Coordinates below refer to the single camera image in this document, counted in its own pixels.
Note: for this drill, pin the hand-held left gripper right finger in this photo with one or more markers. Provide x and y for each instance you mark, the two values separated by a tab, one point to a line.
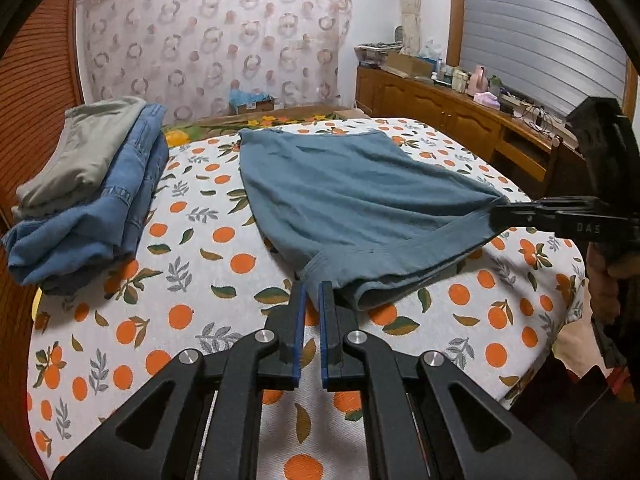
324	340

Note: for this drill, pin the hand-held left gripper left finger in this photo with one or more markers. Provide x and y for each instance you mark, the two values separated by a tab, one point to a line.
299	340

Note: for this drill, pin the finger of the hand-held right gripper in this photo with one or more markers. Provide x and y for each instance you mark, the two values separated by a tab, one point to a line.
545	206
525	221

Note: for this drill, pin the blue-grey short pants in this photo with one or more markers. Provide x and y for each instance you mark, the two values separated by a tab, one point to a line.
350	200

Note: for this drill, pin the folded grey pants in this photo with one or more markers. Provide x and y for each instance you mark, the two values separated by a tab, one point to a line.
85	145

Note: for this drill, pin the person's right hand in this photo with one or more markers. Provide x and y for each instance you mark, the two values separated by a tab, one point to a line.
602	290

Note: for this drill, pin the orange-print bed sheet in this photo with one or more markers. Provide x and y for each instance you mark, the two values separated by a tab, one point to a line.
200	270

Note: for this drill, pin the pink packet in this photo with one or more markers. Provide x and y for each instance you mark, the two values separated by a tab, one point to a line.
486	100

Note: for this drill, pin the pink bottle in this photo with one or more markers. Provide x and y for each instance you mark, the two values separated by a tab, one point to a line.
477	81

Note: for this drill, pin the wooden side cabinet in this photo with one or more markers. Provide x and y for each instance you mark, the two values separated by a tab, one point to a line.
425	105

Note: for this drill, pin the grey window blind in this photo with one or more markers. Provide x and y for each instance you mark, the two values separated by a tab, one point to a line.
525	25

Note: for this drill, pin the plain cardboard box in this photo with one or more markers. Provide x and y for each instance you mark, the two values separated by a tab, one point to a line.
407	66

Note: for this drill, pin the floral blanket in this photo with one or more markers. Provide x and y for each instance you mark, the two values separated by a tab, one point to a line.
260	121

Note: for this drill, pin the small grey fan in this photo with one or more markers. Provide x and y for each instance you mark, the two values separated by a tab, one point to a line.
399	34

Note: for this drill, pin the stack of newspapers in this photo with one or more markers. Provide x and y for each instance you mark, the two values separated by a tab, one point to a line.
375	52

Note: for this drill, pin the folded blue denim jeans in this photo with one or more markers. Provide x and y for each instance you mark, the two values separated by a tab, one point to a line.
100	230

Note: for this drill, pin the cardboard box with blue bag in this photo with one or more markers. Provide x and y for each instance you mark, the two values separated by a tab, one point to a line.
250	102

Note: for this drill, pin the tied beige curtain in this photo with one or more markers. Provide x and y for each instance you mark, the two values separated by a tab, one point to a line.
409	5

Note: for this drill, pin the circle-print sheer curtain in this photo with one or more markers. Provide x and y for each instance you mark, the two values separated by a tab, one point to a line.
200	35

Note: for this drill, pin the wooden louvred wardrobe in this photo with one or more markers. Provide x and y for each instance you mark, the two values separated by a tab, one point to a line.
45	75

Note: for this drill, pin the wooden window frame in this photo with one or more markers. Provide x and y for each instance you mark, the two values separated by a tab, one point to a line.
456	20

